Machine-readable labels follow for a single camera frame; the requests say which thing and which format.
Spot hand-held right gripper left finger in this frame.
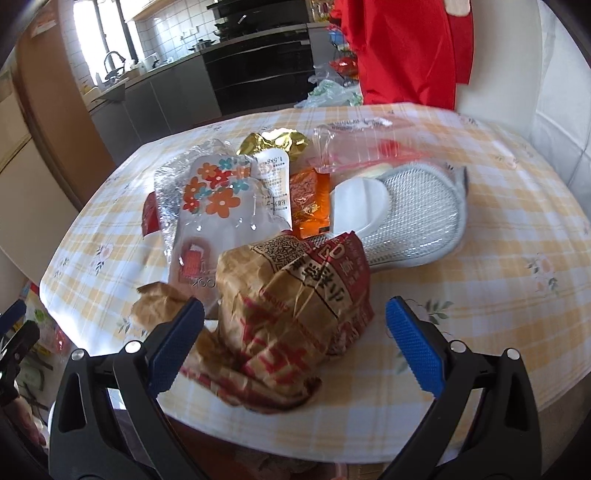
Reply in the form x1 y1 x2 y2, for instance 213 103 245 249
48 298 206 480

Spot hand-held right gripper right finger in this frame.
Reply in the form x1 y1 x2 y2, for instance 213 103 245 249
383 296 543 480

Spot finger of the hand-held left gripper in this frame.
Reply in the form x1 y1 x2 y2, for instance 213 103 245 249
0 299 27 333
0 320 41 407

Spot brown paper bag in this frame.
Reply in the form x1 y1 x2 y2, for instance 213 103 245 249
134 231 376 414

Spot dark red packet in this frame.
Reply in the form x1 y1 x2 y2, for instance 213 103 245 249
141 191 162 237

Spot white flower-print pouch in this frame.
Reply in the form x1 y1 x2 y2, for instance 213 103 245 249
164 148 294 319

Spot pale yellow plastic wrapper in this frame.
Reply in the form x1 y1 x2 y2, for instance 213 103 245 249
351 161 393 179

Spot orange snack packet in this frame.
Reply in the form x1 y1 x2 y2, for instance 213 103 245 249
290 167 332 240

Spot clear plastic clamshell box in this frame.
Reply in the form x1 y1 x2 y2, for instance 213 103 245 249
308 113 444 178

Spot gold foil wrapper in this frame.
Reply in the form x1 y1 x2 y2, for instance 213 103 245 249
236 130 311 162

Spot green white packet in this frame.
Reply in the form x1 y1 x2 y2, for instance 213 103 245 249
21 281 58 352

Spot orange red packet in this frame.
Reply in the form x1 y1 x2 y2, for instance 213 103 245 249
48 328 72 356

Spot yellow checked tablecloth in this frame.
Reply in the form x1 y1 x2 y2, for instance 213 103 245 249
39 102 591 467

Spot beige refrigerator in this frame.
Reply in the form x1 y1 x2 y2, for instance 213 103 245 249
0 65 81 278

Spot grey kitchen base cabinets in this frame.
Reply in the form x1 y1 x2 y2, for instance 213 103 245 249
90 51 222 153

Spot white green plastic bags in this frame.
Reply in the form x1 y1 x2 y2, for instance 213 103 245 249
295 78 363 109

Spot chrome kitchen faucet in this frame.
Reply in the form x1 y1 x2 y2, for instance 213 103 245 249
102 51 125 81

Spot black built-in oven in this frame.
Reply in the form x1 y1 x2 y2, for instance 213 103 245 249
201 23 315 116

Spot kitchen window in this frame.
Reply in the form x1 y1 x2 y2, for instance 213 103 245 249
69 0 139 84

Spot red apron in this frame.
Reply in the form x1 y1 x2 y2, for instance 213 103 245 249
332 0 476 112

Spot black wire storage rack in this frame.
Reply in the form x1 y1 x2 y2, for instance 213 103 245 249
323 18 358 88

